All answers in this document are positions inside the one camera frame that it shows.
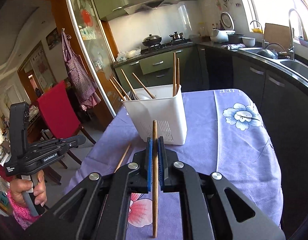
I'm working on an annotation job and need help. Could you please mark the dark-tipped bamboo chopstick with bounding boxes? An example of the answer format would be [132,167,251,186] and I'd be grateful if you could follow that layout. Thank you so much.
[152,120,159,238]

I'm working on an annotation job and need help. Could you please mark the tall chrome kitchen faucet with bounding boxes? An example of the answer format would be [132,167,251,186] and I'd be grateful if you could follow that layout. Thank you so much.
[283,8,306,61]

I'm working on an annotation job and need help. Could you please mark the stainless double sink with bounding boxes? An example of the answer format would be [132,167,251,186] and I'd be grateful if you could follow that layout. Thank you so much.
[240,48,308,80]

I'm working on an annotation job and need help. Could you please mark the white bowl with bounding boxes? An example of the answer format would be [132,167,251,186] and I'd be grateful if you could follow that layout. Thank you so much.
[242,37,256,48]

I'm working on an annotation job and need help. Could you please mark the person's left hand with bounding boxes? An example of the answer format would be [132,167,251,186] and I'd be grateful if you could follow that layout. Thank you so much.
[10,170,47,207]

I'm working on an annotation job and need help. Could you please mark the purple floral tablecloth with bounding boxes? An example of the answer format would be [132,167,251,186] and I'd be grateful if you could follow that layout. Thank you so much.
[65,89,285,239]

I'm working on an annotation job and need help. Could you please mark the black wok with lid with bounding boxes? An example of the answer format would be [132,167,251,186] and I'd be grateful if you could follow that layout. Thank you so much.
[142,34,162,47]

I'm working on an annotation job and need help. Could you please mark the gas stove top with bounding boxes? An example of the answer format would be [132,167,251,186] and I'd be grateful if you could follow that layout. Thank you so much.
[141,39,193,55]

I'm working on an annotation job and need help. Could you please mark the red-covered wooden chair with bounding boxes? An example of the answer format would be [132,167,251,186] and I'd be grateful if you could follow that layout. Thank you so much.
[36,80,97,169]

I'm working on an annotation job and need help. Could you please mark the clear plastic spoon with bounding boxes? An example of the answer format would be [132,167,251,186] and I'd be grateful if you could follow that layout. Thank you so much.
[134,93,151,100]

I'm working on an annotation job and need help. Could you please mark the glass sliding door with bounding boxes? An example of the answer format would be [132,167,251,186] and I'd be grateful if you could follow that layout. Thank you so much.
[66,0,121,118]

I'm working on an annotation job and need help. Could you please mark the white plastic utensil holder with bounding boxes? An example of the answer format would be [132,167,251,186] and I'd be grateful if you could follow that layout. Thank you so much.
[123,85,187,145]

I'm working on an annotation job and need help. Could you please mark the purple checkered apron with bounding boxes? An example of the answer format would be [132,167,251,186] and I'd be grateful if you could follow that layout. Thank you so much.
[61,28,101,111]

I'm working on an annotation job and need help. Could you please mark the green lower cabinets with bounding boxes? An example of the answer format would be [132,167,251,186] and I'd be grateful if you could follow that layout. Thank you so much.
[114,46,203,92]

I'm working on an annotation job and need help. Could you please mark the small steel pot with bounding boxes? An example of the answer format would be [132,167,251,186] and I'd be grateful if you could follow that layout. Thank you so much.
[170,31,183,42]

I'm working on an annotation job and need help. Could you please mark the white rice cooker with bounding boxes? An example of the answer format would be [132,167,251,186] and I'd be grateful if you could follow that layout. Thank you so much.
[210,12,235,43]

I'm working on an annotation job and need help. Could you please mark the white plastic bags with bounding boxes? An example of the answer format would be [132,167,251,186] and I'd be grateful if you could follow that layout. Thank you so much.
[116,47,141,62]

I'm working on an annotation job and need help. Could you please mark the dark counter cabinets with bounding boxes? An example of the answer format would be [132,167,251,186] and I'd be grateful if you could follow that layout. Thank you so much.
[197,42,308,235]

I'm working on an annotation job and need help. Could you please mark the wooden cutting board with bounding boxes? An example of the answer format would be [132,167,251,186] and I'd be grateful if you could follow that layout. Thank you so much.
[264,23,290,50]

